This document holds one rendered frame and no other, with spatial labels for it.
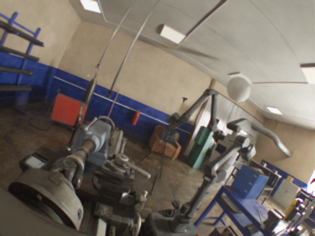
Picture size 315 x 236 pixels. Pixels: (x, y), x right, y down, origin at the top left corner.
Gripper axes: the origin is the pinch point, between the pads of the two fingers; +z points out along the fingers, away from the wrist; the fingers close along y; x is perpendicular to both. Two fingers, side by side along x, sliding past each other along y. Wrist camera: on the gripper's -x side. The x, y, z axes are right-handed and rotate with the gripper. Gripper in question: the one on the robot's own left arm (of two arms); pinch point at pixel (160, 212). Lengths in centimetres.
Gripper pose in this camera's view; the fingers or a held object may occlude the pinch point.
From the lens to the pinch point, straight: 109.5
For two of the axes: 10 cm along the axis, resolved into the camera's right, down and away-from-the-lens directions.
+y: 4.2, -5.7, -7.1
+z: -9.0, -3.8, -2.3
